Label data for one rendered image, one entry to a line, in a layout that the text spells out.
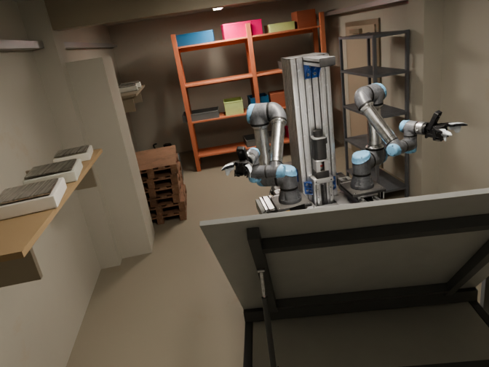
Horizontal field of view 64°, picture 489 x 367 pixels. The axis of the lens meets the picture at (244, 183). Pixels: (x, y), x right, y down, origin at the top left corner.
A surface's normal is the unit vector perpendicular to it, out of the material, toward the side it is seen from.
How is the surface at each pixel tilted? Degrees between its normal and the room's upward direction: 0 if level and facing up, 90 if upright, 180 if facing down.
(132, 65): 90
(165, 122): 90
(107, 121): 90
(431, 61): 90
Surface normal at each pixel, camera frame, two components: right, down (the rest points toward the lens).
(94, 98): 0.15, 0.33
